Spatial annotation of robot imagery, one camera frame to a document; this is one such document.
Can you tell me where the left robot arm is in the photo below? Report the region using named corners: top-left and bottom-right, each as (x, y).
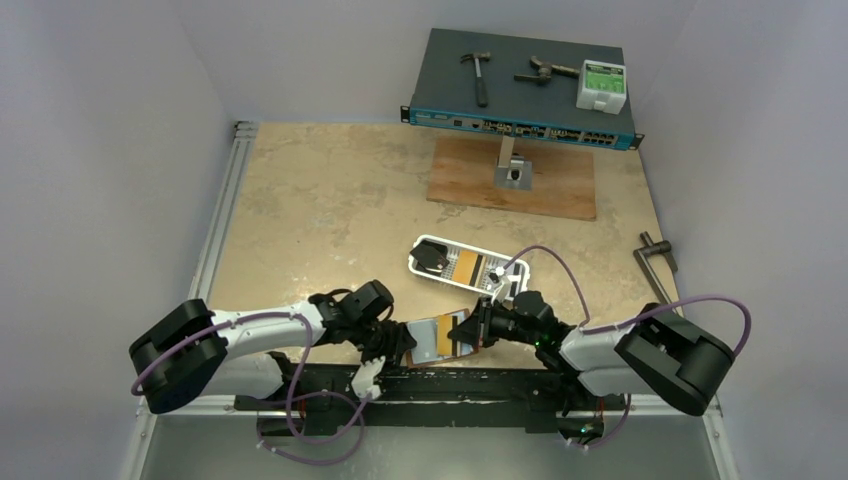
top-left (129, 280), bottom-right (417, 414)

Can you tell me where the metal T-handle tool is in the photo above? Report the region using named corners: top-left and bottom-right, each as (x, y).
top-left (633, 231), bottom-right (681, 306)

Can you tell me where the small hammer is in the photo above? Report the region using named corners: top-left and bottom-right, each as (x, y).
top-left (460, 52), bottom-right (491, 108)

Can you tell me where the white plastic basket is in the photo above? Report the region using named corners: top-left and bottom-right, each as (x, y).
top-left (408, 235), bottom-right (531, 301)

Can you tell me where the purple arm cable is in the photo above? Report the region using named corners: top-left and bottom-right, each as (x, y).
top-left (503, 245), bottom-right (753, 359)
top-left (130, 312), bottom-right (369, 446)

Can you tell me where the plywood base board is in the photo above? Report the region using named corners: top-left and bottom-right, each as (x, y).
top-left (426, 137), bottom-right (597, 221)

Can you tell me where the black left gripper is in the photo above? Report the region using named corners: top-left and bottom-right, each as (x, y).
top-left (348, 317), bottom-right (415, 375)

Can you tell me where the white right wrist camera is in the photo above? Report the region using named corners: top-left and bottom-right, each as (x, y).
top-left (489, 266), bottom-right (516, 302)

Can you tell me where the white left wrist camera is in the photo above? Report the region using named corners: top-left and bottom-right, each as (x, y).
top-left (351, 356), bottom-right (386, 401)

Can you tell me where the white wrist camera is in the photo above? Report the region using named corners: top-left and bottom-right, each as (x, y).
top-left (489, 266), bottom-right (516, 302)
top-left (351, 356), bottom-right (386, 401)

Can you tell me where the white green electrical module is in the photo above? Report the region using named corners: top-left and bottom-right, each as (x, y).
top-left (576, 60), bottom-right (627, 115)

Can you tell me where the gold striped credit card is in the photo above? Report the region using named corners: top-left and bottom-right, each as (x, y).
top-left (451, 250), bottom-right (485, 288)
top-left (436, 315), bottom-right (461, 358)

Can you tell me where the silver metal stand bracket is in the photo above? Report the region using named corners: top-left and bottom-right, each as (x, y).
top-left (494, 135), bottom-right (533, 191)

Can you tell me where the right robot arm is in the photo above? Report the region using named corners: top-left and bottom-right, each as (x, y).
top-left (447, 291), bottom-right (738, 416)

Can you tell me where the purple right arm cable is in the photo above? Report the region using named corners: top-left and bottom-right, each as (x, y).
top-left (503, 245), bottom-right (753, 359)

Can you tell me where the aluminium frame rail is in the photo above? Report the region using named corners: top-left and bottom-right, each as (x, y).
top-left (188, 121), bottom-right (261, 299)

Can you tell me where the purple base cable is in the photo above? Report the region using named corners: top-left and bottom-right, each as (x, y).
top-left (256, 390), bottom-right (369, 466)

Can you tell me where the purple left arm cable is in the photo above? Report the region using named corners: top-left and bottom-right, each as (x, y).
top-left (130, 312), bottom-right (369, 446)

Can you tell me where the blue network switch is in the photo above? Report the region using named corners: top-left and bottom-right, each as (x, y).
top-left (400, 28), bottom-right (644, 151)

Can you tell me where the brown leather card holder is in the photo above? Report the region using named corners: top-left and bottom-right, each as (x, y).
top-left (405, 309), bottom-right (478, 368)

